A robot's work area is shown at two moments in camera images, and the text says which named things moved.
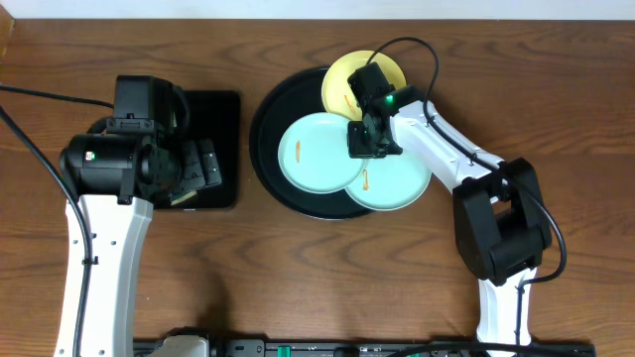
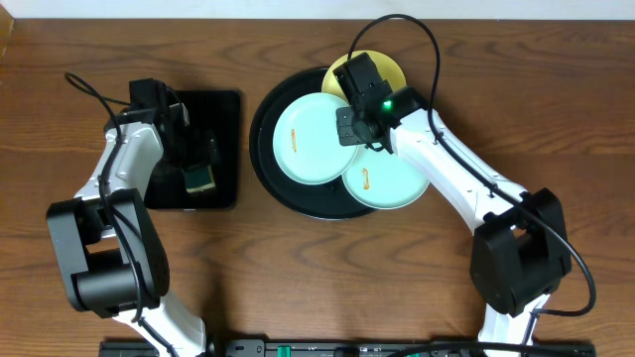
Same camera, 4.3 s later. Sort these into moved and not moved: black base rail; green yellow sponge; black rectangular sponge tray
Moved: green yellow sponge
Not moved: black base rail; black rectangular sponge tray
